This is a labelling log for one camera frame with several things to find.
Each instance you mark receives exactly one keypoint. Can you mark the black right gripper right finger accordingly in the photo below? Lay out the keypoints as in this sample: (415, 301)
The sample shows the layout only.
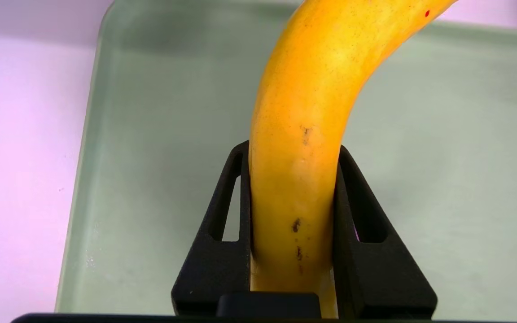
(375, 273)

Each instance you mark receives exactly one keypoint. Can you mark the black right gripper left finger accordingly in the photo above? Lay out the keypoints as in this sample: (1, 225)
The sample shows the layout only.
(216, 269)

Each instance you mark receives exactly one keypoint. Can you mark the yellow banana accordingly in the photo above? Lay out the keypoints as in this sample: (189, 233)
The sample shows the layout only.
(303, 157)

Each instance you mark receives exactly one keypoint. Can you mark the light green plastic tray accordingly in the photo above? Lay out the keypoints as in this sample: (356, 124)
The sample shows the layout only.
(442, 179)

